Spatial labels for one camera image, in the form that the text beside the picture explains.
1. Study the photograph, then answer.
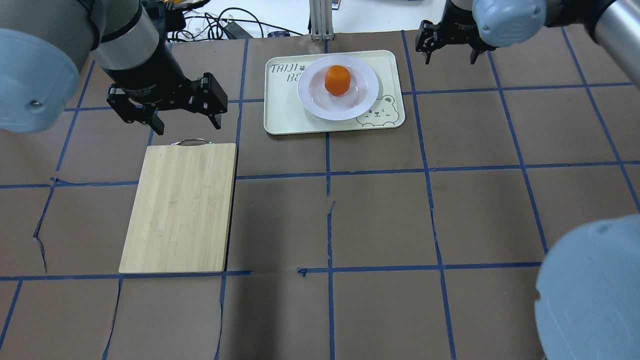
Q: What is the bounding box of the bamboo cutting board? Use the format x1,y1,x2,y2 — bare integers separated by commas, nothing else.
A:
118,142,238,274

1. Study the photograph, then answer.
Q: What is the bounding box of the brown paper table mat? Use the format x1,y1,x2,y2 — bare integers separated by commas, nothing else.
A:
0,30,640,360

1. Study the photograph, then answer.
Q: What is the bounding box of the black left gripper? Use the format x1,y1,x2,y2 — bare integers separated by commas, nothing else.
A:
102,47,228,136

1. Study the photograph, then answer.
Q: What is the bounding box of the black power adapter brick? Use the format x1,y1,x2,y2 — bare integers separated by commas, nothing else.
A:
142,0,186,36

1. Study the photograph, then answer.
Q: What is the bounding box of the white round plate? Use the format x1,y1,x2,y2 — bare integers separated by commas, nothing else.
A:
297,54,380,121

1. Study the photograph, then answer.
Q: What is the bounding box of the orange fruit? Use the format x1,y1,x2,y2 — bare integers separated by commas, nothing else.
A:
324,64,351,97

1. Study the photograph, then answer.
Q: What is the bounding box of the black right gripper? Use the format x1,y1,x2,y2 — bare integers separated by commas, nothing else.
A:
415,0,496,65

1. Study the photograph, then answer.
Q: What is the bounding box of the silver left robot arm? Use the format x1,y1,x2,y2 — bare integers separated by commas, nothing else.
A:
0,0,228,135

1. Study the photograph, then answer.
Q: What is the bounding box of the cream tray with bear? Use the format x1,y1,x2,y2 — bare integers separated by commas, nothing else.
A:
263,50,406,135

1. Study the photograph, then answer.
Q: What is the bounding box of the aluminium frame post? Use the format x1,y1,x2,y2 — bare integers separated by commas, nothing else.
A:
309,0,335,41

